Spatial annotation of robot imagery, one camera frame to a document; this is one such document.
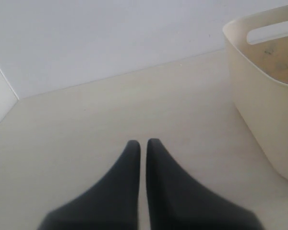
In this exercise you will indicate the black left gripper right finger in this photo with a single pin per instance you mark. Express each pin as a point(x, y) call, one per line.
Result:
point(176, 201)

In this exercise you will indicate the cream plastic bin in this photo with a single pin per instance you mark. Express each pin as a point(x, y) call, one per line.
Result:
point(259, 80)

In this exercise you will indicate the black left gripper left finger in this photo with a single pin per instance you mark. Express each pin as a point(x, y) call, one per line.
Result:
point(110, 204)

